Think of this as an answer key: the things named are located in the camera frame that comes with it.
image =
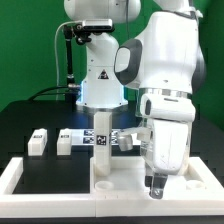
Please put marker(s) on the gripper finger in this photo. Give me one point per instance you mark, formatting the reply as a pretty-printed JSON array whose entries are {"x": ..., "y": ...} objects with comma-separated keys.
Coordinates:
[
  {"x": 148, "y": 177},
  {"x": 158, "y": 185}
]

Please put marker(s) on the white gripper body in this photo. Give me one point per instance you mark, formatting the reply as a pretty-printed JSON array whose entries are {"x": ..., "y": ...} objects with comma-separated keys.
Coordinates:
[{"x": 165, "y": 147}]

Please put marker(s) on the white desk tabletop tray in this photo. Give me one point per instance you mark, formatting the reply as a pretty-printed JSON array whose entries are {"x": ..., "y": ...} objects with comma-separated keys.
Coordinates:
[{"x": 131, "y": 175}]

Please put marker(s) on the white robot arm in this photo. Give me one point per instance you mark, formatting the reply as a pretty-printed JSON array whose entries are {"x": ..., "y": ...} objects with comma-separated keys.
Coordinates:
[{"x": 163, "y": 63}]

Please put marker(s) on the white U-shaped fence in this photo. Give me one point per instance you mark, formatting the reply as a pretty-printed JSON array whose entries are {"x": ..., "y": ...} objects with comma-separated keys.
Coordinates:
[{"x": 14, "y": 205}]

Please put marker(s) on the white marker base plate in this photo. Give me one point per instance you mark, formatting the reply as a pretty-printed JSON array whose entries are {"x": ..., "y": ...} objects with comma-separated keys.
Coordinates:
[{"x": 86, "y": 137}]

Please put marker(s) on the silver camera on mount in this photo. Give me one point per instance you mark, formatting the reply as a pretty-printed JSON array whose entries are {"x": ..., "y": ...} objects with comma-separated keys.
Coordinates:
[{"x": 102, "y": 25}]

